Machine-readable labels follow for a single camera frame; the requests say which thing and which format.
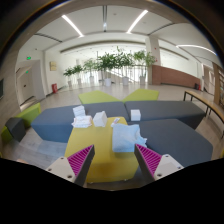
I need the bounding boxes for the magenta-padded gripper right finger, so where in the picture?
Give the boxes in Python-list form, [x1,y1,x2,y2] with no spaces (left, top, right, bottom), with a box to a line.
[133,143,185,185]

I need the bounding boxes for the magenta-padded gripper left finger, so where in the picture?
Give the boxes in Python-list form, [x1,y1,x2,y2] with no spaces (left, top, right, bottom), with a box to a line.
[45,144,96,188]

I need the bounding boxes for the light blue towel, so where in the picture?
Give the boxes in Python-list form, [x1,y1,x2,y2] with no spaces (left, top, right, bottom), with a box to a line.
[111,123,148,154]

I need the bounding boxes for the white wet wipes pack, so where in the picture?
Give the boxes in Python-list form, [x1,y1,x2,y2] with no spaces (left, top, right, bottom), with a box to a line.
[71,115,93,129]

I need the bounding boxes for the long grey upholstered seat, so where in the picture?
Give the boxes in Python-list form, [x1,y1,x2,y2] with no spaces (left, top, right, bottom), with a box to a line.
[30,101,131,144]

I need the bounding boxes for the small white cube box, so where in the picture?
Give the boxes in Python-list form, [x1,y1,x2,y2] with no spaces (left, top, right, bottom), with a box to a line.
[130,108,142,122]

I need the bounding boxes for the stack of white boxes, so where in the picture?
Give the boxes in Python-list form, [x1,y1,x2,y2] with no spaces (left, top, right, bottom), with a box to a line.
[72,105,87,118]

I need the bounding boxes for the small white tube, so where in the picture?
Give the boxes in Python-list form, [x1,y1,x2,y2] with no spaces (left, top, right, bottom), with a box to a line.
[110,117,121,128]

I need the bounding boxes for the green upholstered bench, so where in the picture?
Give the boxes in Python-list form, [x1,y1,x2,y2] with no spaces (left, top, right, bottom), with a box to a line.
[0,102,42,143]

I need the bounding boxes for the green upholstered seat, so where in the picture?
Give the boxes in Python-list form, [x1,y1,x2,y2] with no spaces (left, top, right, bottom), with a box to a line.
[77,90,123,105]
[122,88,160,103]

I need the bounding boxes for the dark grey cube ottoman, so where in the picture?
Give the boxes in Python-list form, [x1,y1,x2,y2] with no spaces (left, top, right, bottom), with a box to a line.
[4,116,27,143]

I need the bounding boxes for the row of potted plants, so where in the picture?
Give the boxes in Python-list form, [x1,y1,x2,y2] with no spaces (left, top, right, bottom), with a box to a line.
[63,46,157,88]

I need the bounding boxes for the linear ceiling lights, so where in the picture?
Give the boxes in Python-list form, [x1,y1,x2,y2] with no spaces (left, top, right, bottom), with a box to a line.
[60,9,218,56]

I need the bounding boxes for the wooden bench, black frame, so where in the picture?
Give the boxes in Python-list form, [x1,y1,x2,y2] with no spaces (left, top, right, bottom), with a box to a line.
[182,90,224,139]

